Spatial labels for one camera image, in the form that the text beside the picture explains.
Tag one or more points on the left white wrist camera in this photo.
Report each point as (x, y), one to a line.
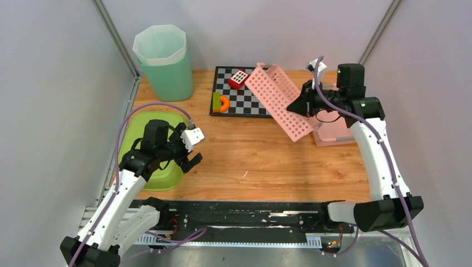
(192, 137)

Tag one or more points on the pink perforated plastic basket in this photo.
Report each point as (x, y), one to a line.
(275, 90)

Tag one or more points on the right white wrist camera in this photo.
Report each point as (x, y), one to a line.
(317, 68)

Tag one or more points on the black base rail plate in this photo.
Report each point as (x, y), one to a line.
(250, 222)

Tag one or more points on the large green plastic container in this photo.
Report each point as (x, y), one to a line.
(171, 174)

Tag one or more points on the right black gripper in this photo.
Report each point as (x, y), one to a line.
(304, 104)

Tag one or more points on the red window toy brick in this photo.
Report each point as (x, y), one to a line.
(238, 79)

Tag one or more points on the black grey checkerboard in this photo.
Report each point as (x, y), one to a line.
(242, 103)

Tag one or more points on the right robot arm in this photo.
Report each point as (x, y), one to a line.
(391, 205)

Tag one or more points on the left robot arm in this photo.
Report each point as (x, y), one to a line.
(106, 238)

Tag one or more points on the orange arch toy block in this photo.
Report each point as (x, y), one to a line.
(225, 104)

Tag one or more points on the green bin with white liner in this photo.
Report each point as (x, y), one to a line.
(162, 53)

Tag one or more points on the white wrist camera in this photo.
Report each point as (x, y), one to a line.
(192, 137)
(317, 68)

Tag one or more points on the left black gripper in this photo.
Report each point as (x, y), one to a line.
(185, 164)

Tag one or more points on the green flat toy brick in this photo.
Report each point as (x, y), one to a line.
(216, 103)

